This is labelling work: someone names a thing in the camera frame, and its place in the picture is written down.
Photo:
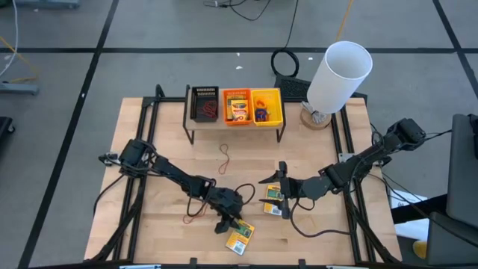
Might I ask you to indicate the silver mounting bracket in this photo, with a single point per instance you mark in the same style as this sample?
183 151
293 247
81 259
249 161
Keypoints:
343 157

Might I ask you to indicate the black mesh panel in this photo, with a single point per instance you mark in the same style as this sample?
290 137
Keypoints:
293 89

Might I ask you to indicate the yellow green Crayola crayon box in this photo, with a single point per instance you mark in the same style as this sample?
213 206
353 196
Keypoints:
228 102
241 241
240 110
272 192

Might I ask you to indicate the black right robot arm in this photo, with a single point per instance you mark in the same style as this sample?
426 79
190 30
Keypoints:
347 172

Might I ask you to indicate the yellow round object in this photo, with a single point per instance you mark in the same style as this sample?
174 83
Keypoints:
421 249

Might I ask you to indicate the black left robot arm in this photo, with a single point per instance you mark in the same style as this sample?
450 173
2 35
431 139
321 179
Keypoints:
175 172

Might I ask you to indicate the grey monitor back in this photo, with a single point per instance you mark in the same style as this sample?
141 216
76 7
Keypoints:
463 168

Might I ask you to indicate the white shade table lamp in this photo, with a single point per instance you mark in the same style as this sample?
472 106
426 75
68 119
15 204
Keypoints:
336 82

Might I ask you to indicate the wooden shelf with black legs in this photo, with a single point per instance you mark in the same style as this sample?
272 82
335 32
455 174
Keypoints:
224 127

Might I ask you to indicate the black floor object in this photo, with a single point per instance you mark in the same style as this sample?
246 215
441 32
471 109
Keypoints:
5 125

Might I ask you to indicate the grey stand base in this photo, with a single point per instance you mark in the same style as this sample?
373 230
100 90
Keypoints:
18 88
48 3

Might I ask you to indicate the white paper sheet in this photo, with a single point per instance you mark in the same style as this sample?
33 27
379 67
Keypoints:
411 229

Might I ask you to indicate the orange plastic basket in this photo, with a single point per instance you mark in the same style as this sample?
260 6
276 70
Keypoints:
225 112

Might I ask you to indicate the yellow plastic basket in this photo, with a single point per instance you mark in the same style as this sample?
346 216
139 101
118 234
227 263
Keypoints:
276 108

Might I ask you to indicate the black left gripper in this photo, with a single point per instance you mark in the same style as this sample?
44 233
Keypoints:
228 203

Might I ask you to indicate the black aluminium table frame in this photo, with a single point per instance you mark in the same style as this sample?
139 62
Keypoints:
143 112

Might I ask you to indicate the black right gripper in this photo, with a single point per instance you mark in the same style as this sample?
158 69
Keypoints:
291 188

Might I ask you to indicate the black plastic basket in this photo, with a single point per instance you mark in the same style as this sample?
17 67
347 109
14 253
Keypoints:
195 112

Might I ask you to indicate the black table clamp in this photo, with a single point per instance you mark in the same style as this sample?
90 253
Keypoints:
302 262
193 261

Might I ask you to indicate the black stand leg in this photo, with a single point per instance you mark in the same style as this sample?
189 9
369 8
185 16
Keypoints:
418 211

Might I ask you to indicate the dark grey box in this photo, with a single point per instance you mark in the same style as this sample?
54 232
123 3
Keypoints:
452 243

